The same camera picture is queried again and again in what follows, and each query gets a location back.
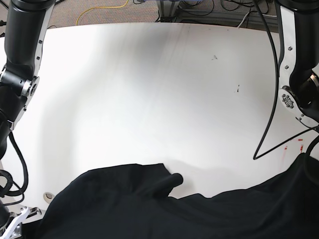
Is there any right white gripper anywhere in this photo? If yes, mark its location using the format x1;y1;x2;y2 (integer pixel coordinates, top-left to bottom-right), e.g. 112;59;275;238
0;207;42;239

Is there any black T-shirt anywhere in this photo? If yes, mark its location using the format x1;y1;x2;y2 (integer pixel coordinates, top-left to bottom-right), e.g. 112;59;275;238
35;153;319;239

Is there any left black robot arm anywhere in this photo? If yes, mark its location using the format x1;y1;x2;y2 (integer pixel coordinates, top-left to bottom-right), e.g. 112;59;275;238
275;0;319;127

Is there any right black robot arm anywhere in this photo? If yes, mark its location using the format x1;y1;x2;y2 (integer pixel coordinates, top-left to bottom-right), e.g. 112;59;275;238
0;0;55;200

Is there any red tape rectangle marker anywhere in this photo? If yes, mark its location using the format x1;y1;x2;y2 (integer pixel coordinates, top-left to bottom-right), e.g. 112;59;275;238
282;136;304;160

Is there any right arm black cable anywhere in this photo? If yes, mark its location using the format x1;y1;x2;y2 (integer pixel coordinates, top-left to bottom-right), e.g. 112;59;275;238
0;131;29;206

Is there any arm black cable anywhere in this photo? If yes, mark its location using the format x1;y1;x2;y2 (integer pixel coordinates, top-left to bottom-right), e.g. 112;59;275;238
251;0;319;161
0;131;29;206

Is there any left table cable grommet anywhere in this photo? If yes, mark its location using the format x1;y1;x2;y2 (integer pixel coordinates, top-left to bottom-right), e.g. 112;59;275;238
43;192;55;204

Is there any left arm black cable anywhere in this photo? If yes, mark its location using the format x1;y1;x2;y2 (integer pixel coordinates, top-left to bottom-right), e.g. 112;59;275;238
251;0;319;161

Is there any yellow cable on floor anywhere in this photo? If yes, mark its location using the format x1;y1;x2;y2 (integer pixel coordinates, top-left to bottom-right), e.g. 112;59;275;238
76;0;129;26

